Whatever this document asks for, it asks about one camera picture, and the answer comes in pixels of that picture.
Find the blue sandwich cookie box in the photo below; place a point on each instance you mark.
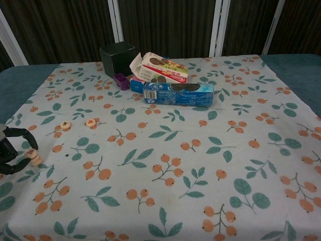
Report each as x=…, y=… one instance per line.
x=185, y=98

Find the open white red cookie box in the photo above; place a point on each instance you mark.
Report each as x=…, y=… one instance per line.
x=160, y=72

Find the floral fruit print tablecloth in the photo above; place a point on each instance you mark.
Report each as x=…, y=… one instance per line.
x=175, y=175

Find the dark white-framed screen panel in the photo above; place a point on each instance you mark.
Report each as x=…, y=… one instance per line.
x=62, y=25
x=250, y=25
x=301, y=25
x=3, y=57
x=163, y=25

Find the small purple plastic container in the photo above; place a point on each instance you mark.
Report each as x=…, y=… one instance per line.
x=121, y=84

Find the small blue pink box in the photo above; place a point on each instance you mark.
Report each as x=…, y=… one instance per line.
x=136, y=86

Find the black cube box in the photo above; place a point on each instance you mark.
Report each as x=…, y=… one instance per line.
x=110, y=62

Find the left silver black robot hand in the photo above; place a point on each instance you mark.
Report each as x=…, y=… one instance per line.
x=10, y=150

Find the beige bowl with red contents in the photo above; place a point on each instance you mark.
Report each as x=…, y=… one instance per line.
x=31, y=152
x=90, y=122

